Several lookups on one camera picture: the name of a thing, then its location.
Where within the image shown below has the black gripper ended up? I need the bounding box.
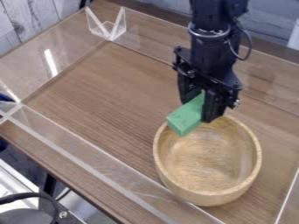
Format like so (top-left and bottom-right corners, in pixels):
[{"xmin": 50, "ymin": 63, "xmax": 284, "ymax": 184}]
[{"xmin": 172, "ymin": 24, "xmax": 243, "ymax": 123}]

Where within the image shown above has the green rectangular block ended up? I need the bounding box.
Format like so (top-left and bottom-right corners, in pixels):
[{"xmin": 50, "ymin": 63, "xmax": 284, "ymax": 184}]
[{"xmin": 167, "ymin": 94, "xmax": 204, "ymax": 137}]

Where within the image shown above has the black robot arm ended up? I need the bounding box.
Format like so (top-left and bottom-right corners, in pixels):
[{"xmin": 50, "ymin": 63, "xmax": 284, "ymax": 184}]
[{"xmin": 172, "ymin": 0, "xmax": 251, "ymax": 123}]

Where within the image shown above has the brown wooden bowl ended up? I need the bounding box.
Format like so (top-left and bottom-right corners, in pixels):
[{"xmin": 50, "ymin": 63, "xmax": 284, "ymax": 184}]
[{"xmin": 153, "ymin": 116, "xmax": 263, "ymax": 207}]

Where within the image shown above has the black table leg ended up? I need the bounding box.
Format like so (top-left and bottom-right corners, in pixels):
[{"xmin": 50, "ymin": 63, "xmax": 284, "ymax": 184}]
[{"xmin": 42, "ymin": 174, "xmax": 57, "ymax": 196}]

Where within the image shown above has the blue object at left edge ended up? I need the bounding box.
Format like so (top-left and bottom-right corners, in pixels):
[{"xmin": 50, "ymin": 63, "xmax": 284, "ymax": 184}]
[{"xmin": 0, "ymin": 93, "xmax": 14, "ymax": 102}]

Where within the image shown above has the clear acrylic enclosure wall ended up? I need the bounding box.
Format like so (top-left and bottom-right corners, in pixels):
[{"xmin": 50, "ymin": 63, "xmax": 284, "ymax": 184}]
[{"xmin": 0, "ymin": 2, "xmax": 299, "ymax": 224}]

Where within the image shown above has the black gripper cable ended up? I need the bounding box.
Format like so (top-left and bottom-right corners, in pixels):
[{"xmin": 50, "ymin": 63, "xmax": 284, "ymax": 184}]
[{"xmin": 227, "ymin": 21, "xmax": 253, "ymax": 62}]

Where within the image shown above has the black cable on floor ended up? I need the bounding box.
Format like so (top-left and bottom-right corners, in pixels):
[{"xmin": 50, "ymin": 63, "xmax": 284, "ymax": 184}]
[{"xmin": 0, "ymin": 192, "xmax": 60, "ymax": 224}]

